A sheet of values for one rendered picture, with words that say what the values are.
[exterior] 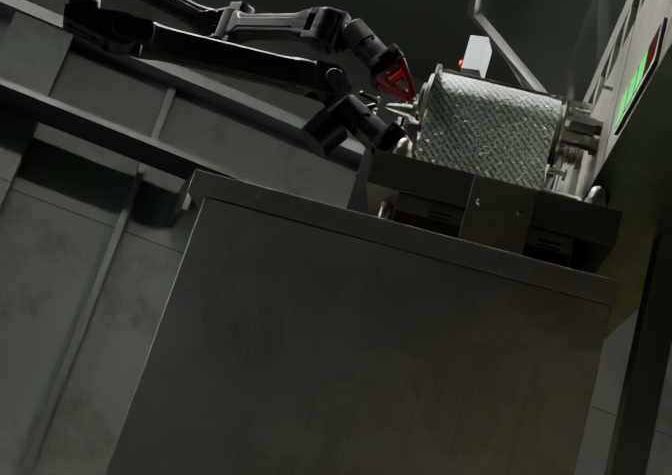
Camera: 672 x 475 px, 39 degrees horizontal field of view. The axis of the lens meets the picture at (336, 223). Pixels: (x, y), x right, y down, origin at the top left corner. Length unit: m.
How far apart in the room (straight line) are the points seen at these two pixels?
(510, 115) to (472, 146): 0.09
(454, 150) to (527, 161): 0.13
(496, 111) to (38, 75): 3.54
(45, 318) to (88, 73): 1.31
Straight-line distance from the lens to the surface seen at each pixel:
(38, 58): 5.08
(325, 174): 5.36
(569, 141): 1.84
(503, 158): 1.75
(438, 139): 1.76
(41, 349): 4.94
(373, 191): 1.55
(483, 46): 2.51
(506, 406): 1.38
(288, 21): 2.05
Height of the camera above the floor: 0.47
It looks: 16 degrees up
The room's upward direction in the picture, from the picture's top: 17 degrees clockwise
